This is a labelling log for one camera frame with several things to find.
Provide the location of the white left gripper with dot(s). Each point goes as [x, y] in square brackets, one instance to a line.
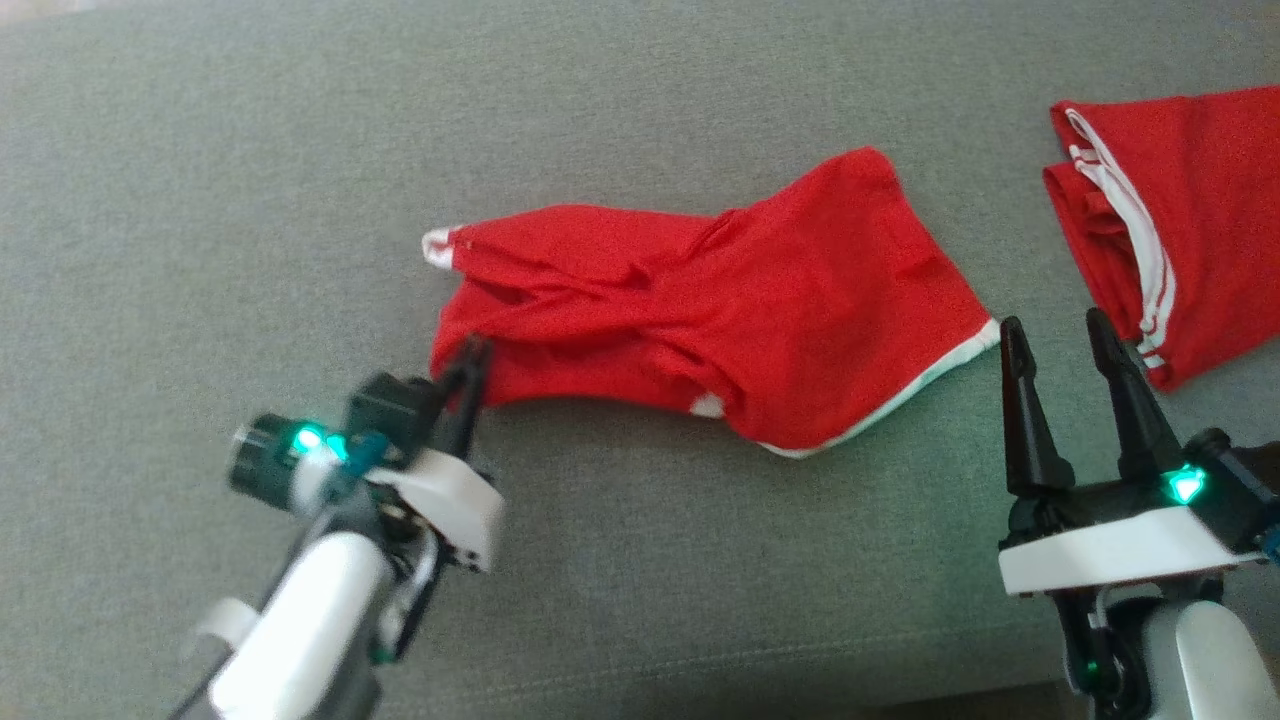
[460, 500]

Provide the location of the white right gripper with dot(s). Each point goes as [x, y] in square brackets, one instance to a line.
[1110, 555]

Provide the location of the red basketball jersey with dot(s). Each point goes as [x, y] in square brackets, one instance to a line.
[1200, 220]

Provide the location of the red basketball shorts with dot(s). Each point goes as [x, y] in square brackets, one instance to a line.
[780, 300]

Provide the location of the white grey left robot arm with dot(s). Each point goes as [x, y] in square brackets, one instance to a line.
[300, 620]

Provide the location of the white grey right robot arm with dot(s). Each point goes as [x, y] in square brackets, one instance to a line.
[1200, 660]

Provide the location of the grey fabric sofa seat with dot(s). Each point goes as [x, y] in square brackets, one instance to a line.
[640, 90]

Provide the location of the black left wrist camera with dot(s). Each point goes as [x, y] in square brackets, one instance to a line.
[390, 410]

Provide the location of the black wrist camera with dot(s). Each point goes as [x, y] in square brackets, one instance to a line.
[1235, 480]
[390, 410]

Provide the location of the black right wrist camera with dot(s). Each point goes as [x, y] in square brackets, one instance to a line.
[1235, 480]

